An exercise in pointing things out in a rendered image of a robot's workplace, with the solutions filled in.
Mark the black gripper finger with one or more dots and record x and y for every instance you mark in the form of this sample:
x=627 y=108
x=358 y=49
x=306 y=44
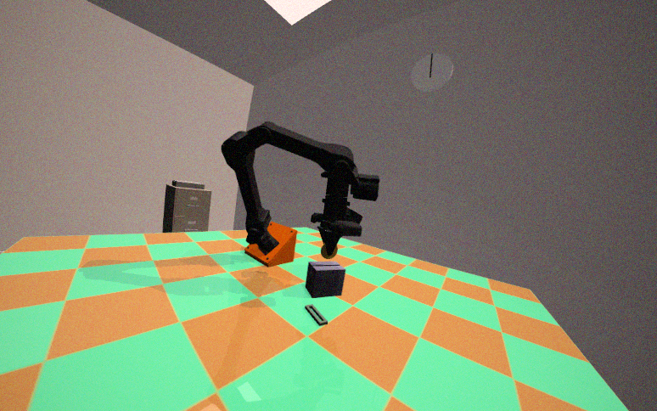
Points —
x=321 y=232
x=331 y=240

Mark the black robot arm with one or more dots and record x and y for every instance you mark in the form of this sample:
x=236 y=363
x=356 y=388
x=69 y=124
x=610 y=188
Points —
x=337 y=161

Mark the gold coin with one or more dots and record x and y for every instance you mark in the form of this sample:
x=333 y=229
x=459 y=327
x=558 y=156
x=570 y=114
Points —
x=324 y=252

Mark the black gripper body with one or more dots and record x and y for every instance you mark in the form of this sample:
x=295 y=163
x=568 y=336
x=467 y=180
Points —
x=333 y=217

